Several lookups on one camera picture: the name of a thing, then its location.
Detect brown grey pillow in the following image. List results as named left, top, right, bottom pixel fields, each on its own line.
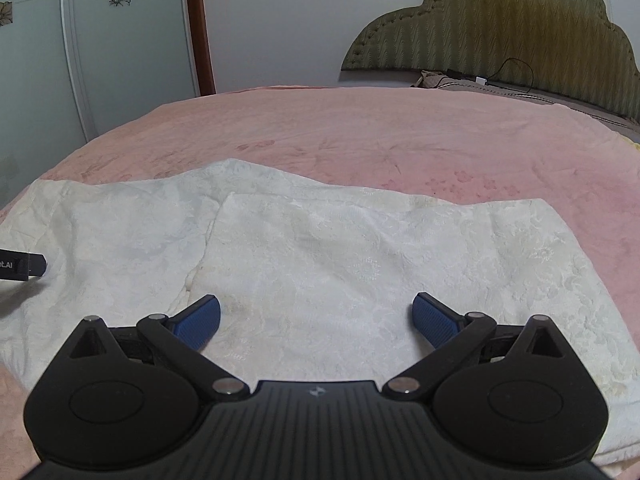
left=413, top=69, right=640, bottom=133

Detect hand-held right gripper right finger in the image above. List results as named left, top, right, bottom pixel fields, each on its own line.
left=383, top=292, right=567, bottom=404

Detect white pants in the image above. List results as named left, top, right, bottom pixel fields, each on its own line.
left=0, top=158, right=640, bottom=478

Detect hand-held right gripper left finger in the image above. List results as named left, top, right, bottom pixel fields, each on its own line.
left=67, top=294, right=251, bottom=404

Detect pink blanket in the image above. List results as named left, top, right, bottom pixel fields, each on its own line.
left=0, top=84, right=640, bottom=480

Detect brown wooden door frame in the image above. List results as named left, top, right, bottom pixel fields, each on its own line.
left=184, top=0, right=217, bottom=97

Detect black cable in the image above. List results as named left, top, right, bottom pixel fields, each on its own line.
left=486, top=57, right=535, bottom=96

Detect flower-print wardrobe door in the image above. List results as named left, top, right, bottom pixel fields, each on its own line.
left=0, top=0, right=202, bottom=211

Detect olive padded headboard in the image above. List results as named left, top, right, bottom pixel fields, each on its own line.
left=340, top=0, right=640, bottom=126

